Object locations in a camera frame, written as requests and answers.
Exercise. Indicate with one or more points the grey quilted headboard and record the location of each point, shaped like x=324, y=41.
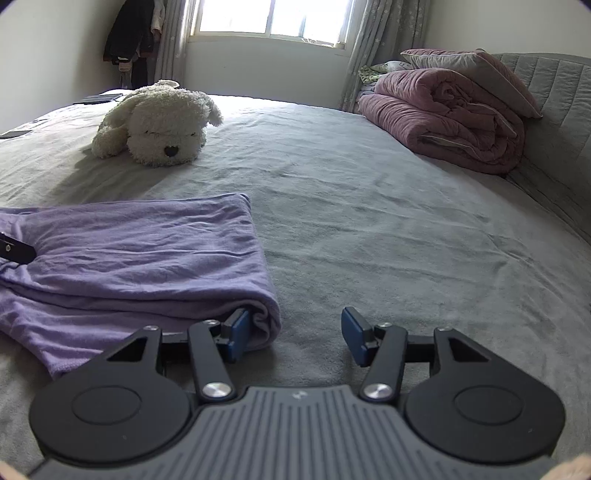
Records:
x=558, y=129

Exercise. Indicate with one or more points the grey star-print curtain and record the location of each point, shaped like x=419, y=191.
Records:
x=383, y=32
x=173, y=41

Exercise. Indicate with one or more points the black phone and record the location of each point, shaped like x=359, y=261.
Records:
x=14, y=134

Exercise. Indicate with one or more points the floral bedding pile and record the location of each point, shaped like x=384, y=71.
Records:
x=378, y=74

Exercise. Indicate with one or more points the hanging dark clothes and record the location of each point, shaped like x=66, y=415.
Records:
x=129, y=32

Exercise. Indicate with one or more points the purple pants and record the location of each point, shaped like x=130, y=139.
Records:
x=138, y=258

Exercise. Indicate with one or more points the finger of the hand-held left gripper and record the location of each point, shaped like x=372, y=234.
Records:
x=16, y=251

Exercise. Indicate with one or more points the pink folded quilt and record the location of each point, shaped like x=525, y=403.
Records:
x=438, y=115

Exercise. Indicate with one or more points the window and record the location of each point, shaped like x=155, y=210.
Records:
x=272, y=16

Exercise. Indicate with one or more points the pink and grey pillow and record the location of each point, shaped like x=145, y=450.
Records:
x=485, y=74

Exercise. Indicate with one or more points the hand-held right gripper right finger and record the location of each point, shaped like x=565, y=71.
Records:
x=355, y=334

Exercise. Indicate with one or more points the white plush dog toy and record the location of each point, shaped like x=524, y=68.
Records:
x=161, y=120

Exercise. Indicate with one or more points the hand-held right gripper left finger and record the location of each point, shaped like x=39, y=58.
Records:
x=240, y=332

